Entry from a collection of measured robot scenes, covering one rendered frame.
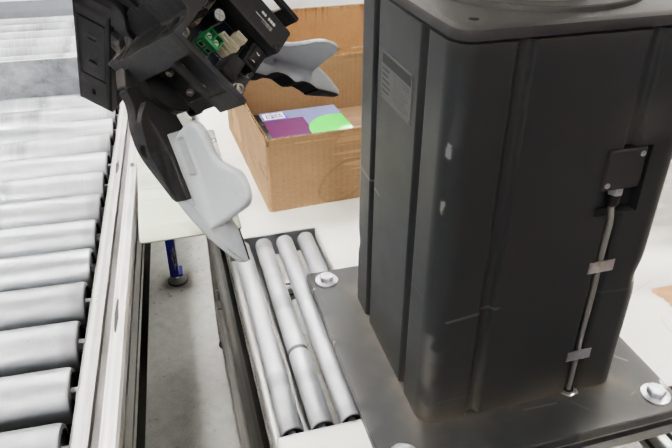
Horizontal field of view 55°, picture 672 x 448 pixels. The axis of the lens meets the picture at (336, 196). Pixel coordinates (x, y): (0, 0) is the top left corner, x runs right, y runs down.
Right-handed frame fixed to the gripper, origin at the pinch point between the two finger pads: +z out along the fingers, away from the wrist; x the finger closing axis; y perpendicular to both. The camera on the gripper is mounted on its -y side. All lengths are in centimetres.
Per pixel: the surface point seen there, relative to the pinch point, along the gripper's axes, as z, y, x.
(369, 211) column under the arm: 11.4, -4.2, 5.8
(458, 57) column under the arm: -2.1, 13.9, 4.5
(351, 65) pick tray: 22, -37, 47
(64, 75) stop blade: -4, -81, 34
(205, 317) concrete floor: 68, -120, 25
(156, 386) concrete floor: 60, -111, 2
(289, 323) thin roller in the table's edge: 16.8, -15.0, -2.7
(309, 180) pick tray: 17.5, -24.9, 17.6
